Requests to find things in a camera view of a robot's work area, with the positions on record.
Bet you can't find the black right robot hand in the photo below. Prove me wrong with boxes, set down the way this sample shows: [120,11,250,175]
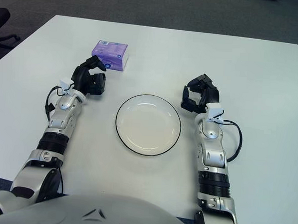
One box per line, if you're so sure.
[180,73,221,115]

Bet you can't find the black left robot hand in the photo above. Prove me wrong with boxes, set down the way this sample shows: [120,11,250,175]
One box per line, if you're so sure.
[70,54,108,97]

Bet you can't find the purple tissue paper pack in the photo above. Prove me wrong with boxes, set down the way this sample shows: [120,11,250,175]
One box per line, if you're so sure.
[90,39,130,73]

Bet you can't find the white plate with black rim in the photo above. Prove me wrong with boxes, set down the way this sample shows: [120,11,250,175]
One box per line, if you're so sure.
[113,92,183,159]

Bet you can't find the white right wrist connector box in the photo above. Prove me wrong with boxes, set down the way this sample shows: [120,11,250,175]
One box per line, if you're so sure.
[205,102,225,124]

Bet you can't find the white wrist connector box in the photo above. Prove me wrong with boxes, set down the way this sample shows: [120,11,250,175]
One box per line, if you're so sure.
[205,102,225,124]
[58,77,74,96]

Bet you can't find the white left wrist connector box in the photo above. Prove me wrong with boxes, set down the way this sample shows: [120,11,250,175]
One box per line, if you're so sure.
[58,77,74,96]

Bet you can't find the black office chair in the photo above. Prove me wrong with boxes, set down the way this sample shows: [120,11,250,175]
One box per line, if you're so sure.
[0,8,22,63]

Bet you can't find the grey robot torso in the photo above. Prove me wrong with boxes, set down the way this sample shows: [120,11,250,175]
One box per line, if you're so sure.
[0,188,203,224]

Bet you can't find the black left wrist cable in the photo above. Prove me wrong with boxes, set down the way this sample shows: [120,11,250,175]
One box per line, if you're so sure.
[43,85,66,123]

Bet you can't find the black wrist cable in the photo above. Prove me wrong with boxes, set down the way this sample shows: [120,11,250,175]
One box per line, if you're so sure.
[218,119,244,163]
[43,85,66,123]

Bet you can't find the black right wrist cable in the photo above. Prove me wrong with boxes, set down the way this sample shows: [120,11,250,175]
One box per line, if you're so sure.
[218,119,244,163]

